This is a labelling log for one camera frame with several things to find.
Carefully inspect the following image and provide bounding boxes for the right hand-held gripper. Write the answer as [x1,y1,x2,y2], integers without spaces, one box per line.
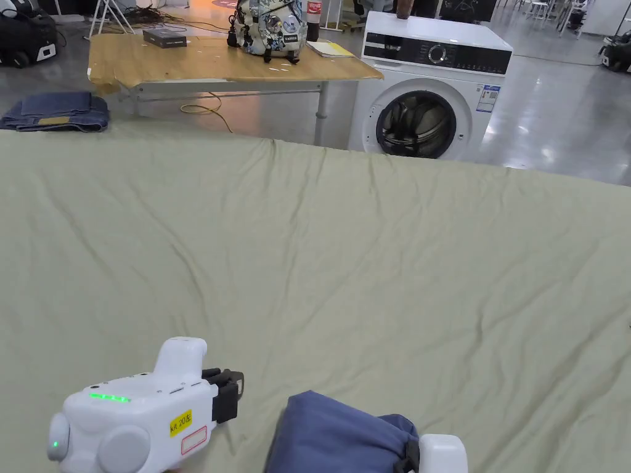
[393,433,468,473]

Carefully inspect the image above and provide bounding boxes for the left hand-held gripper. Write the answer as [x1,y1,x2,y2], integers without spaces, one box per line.
[46,336,245,473]

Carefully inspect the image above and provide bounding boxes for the dark blue garment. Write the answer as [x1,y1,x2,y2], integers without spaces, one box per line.
[263,390,420,473]

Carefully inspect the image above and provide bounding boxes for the bed with pale green sheet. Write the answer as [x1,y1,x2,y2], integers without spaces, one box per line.
[0,120,631,473]

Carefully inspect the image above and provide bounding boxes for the wooden table with metal legs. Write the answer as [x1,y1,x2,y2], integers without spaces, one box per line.
[88,0,385,147]

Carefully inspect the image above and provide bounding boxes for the folded blue denim jeans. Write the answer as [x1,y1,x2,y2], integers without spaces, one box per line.
[0,92,111,133]

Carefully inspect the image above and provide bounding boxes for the white washing machine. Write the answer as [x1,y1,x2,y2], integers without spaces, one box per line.
[347,0,513,161]

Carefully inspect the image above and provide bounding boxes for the black wheeled machine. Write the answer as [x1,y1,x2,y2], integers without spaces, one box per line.
[598,31,631,73]
[0,7,60,68]

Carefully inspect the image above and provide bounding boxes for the yellow cable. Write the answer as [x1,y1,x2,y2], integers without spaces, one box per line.
[179,92,234,134]

